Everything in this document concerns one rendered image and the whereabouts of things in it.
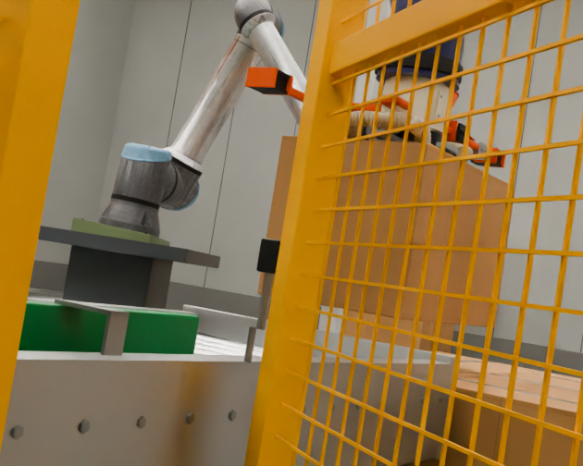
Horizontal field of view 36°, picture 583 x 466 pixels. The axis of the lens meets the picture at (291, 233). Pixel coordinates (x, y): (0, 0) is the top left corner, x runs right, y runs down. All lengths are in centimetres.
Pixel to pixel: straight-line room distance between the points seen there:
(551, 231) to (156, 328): 1071
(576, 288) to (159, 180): 930
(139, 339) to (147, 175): 158
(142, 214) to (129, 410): 172
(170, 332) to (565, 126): 1093
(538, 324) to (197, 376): 1070
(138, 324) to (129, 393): 17
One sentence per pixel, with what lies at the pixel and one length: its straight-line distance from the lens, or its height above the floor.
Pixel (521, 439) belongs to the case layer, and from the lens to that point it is 191.
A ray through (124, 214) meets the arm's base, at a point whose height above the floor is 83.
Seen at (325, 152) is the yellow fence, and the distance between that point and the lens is 111.
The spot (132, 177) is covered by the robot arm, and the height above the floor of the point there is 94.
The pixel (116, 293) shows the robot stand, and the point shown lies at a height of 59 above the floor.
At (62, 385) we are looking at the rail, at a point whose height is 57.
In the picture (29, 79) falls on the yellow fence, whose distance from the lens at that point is 75.
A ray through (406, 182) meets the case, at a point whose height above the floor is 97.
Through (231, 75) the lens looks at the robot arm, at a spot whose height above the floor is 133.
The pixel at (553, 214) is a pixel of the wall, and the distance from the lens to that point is 1180.
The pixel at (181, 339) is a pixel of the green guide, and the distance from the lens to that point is 124.
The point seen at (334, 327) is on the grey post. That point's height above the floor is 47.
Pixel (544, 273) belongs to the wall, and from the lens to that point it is 1174.
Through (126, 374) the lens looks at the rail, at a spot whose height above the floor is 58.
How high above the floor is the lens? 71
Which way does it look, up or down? 3 degrees up
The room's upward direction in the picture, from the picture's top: 9 degrees clockwise
